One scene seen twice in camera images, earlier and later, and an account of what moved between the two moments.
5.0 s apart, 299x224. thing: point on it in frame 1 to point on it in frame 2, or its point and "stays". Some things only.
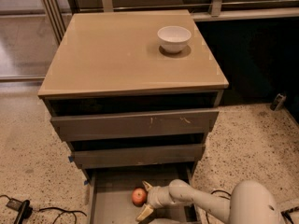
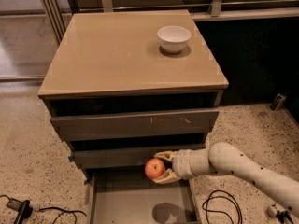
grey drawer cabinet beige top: [135, 94] stays
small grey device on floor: [278, 102] stays
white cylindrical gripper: [156, 196] to [181, 164]
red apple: [138, 197] to [154, 167]
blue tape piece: [71, 159] stays
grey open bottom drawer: [110, 189] stays
